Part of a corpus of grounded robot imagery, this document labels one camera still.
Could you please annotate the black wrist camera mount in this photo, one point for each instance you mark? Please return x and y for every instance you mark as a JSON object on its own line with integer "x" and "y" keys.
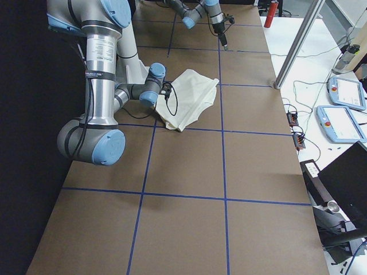
{"x": 166, "y": 90}
{"x": 229, "y": 18}

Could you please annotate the aluminium frame post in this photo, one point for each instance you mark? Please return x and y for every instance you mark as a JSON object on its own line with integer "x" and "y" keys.
{"x": 300, "y": 37}

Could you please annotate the black box with white label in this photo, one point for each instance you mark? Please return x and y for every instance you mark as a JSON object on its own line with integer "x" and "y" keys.
{"x": 315, "y": 187}

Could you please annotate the near grey teach pendant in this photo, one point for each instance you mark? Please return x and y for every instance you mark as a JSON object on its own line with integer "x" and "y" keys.
{"x": 339, "y": 124}

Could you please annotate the far small orange electronics box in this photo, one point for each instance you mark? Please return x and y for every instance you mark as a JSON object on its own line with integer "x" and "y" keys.
{"x": 292, "y": 118}

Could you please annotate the cream long sleeve cat shirt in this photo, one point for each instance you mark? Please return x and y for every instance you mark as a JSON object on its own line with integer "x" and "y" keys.
{"x": 195, "y": 93}

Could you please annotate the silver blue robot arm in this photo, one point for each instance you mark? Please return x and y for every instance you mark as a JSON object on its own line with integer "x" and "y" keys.
{"x": 218, "y": 21}
{"x": 114, "y": 75}

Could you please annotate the silver metal cup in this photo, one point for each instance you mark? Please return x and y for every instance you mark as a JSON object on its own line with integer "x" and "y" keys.
{"x": 332, "y": 207}

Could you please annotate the grey teach pendant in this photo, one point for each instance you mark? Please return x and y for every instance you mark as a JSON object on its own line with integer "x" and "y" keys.
{"x": 346, "y": 92}
{"x": 339, "y": 124}

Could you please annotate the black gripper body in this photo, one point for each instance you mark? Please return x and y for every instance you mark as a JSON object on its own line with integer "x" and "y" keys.
{"x": 219, "y": 28}

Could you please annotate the red cylinder bottle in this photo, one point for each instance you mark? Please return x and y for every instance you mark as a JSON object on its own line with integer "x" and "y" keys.
{"x": 271, "y": 13}

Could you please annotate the black monitor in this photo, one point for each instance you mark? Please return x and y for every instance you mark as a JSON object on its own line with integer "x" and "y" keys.
{"x": 345, "y": 180}

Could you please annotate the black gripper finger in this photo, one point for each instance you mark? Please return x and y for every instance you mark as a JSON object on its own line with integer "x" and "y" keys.
{"x": 223, "y": 41}

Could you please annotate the far grey teach pendant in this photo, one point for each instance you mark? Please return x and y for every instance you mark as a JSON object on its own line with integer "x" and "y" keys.
{"x": 346, "y": 92}

